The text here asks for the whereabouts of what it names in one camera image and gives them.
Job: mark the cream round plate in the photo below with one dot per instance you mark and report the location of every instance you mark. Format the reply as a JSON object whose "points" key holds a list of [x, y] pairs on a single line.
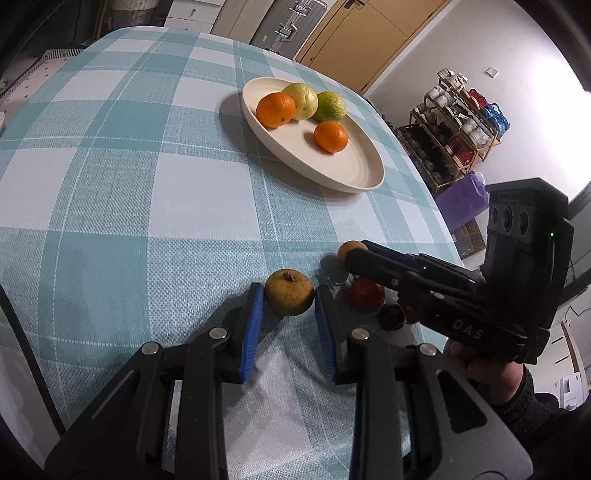
{"points": [[323, 161]]}

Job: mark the patterned box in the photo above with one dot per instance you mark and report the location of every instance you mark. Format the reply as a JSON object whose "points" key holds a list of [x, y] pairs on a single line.
{"points": [[470, 237]]}

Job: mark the green citrus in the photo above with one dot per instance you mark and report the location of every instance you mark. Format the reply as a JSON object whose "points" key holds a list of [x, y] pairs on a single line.
{"points": [[331, 105]]}

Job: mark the large brown longan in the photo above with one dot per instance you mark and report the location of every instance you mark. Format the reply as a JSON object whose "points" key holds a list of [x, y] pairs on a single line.
{"points": [[289, 293]]}

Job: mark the small orange mandarin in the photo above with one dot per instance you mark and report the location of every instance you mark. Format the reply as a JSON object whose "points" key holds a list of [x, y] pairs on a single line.
{"points": [[331, 137]]}

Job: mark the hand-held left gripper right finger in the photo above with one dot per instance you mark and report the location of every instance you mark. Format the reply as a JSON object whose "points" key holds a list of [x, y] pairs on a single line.
{"points": [[325, 332]]}

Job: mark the wicker basket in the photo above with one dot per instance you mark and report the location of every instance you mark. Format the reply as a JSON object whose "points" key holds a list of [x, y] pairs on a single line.
{"points": [[134, 4]]}

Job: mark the white drawer desk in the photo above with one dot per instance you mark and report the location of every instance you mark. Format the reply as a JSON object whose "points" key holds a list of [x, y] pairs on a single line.
{"points": [[194, 11]]}

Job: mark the white light switch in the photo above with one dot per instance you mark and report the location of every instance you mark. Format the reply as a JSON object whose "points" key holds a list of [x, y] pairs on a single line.
{"points": [[492, 71]]}

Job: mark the striped rug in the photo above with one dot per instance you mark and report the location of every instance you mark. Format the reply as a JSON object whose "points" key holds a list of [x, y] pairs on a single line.
{"points": [[62, 51]]}

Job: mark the small brown longan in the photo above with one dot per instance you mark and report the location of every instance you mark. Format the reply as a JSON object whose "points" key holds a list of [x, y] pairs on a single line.
{"points": [[346, 251]]}

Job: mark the person's right forearm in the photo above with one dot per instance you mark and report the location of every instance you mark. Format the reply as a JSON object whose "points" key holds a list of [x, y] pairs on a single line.
{"points": [[545, 420]]}

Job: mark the wooden shoe rack with shoes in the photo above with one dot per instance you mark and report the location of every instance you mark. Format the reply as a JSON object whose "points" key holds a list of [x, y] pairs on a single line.
{"points": [[455, 124]]}

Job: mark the large red tomato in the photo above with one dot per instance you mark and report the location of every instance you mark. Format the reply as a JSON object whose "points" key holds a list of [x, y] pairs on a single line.
{"points": [[364, 299]]}

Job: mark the person's right hand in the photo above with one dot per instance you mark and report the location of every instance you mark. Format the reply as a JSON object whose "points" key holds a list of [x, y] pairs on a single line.
{"points": [[489, 376]]}

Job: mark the purple bag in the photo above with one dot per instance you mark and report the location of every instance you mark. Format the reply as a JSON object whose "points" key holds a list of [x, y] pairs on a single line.
{"points": [[464, 198]]}

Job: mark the large orange mandarin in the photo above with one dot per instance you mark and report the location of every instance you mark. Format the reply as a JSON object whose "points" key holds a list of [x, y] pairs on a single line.
{"points": [[275, 110]]}

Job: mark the teal checked tablecloth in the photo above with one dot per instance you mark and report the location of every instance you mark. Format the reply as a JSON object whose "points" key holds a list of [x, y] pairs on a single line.
{"points": [[138, 184]]}

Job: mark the small red tomato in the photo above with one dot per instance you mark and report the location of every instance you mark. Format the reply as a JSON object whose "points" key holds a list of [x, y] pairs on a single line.
{"points": [[412, 315]]}

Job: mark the dark purple plum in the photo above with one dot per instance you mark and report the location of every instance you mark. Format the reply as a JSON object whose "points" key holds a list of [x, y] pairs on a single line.
{"points": [[391, 318]]}

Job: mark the cream suitcase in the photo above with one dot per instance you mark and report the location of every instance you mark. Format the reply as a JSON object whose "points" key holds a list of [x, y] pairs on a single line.
{"points": [[240, 14]]}

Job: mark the yellow guava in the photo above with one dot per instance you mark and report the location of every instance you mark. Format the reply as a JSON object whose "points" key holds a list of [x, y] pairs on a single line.
{"points": [[302, 99]]}

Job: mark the grey suitcase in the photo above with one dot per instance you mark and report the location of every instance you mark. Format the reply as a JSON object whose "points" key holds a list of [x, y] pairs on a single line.
{"points": [[291, 23]]}

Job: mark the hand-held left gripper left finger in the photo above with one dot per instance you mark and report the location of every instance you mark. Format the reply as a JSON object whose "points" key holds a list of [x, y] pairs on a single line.
{"points": [[253, 332]]}

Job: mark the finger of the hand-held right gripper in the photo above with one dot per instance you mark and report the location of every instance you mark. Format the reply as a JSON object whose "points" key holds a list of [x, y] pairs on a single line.
{"points": [[415, 261], [392, 279]]}

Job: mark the wooden door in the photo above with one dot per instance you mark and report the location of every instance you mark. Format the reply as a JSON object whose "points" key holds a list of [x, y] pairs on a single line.
{"points": [[369, 41]]}

